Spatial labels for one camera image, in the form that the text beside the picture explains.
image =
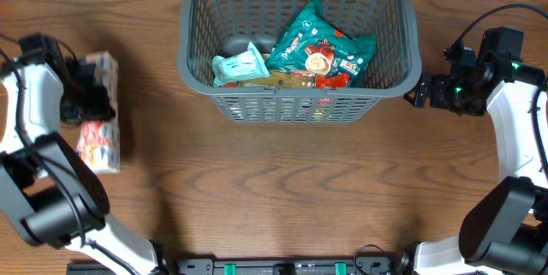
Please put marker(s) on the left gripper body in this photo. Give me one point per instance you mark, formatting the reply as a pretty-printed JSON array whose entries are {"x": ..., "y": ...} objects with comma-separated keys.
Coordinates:
[{"x": 90, "y": 93}]

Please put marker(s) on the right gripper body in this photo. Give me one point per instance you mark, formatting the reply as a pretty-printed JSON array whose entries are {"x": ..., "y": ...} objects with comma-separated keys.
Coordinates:
[{"x": 426, "y": 91}]

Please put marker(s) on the Kleenex tissue multipack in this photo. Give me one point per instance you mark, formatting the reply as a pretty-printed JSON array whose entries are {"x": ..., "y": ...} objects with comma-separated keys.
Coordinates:
[{"x": 99, "y": 142}]

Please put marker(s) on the green Nescafe coffee bag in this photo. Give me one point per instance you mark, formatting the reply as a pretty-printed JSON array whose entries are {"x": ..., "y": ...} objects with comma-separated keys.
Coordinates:
[{"x": 311, "y": 43}]

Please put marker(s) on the orange spaghetti packet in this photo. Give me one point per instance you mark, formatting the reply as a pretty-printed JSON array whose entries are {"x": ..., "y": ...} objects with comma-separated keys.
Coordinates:
[{"x": 291, "y": 80}]

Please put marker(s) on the teal wet wipes packet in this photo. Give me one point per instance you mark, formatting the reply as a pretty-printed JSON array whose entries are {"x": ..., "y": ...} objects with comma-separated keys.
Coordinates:
[{"x": 245, "y": 66}]

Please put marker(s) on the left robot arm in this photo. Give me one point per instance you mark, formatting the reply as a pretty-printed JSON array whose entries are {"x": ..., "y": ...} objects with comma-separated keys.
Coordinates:
[{"x": 61, "y": 132}]

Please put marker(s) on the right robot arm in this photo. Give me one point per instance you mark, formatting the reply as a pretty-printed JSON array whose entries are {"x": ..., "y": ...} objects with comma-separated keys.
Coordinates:
[{"x": 506, "y": 232}]

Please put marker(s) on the grey plastic basket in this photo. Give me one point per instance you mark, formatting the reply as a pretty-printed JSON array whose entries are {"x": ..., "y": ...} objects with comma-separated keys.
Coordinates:
[{"x": 211, "y": 28}]

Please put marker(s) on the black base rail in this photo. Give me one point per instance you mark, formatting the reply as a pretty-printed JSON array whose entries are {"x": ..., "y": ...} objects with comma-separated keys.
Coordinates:
[{"x": 369, "y": 264}]

